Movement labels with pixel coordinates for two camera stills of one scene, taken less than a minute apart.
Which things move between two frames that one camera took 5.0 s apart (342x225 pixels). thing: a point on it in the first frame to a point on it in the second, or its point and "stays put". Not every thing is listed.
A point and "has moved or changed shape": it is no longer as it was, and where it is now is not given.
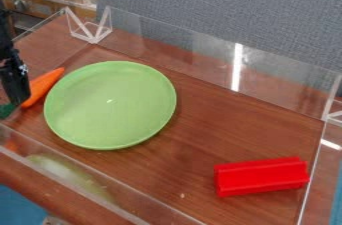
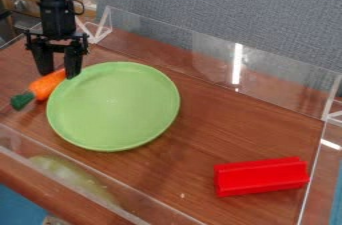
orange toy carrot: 40,84 has moved or changed shape
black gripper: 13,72 to 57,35
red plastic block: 258,176 stays put
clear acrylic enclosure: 156,127 stays put
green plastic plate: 108,105 stays put
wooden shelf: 37,5 stays put
